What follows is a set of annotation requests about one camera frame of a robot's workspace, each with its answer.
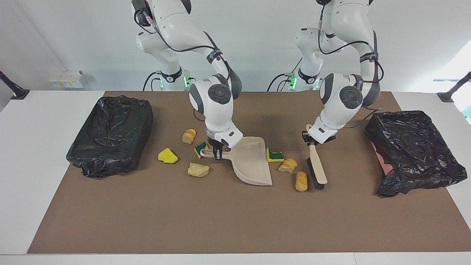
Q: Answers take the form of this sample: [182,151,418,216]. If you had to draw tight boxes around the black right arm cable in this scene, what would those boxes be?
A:
[134,9,236,123]

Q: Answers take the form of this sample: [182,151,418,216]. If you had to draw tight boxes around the brown table mat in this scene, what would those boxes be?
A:
[27,91,471,254]

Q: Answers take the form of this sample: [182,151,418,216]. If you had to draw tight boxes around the white wall socket boxes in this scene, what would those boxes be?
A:
[49,71,84,89]

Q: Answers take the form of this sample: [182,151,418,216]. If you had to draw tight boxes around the large green yellow sponge piece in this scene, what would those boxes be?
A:
[266,147,285,163]

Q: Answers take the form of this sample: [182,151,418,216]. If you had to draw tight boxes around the black bag lined pink bin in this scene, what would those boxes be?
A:
[365,110,468,198]

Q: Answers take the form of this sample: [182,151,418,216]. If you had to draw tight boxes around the black base cable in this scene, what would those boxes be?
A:
[143,71,162,91]
[268,73,295,92]

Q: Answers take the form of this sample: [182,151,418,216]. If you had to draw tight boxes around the beige plastic dustpan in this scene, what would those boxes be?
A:
[200,137,273,186]

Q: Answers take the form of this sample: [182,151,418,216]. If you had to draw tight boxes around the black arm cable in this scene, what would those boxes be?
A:
[318,4,385,129]
[134,9,236,123]

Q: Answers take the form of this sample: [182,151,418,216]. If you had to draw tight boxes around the pale bread piece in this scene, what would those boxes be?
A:
[187,163,210,178]

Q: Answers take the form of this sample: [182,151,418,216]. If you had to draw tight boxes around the small green yellow sponge piece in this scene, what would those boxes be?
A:
[194,142,209,159]

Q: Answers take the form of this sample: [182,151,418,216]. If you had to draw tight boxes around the torn orange crust bread piece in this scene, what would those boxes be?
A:
[278,158,298,174]

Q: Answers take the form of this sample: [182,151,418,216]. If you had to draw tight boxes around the beige hand brush black bristles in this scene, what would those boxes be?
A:
[306,124,328,191]

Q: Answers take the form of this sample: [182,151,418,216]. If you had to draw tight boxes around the plain yellow sponge piece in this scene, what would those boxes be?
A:
[158,148,179,164]

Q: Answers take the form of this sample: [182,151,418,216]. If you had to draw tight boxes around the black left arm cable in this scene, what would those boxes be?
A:
[318,4,385,129]

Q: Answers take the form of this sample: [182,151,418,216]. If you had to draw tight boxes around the brown oval bread roll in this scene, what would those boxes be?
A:
[295,172,308,192]

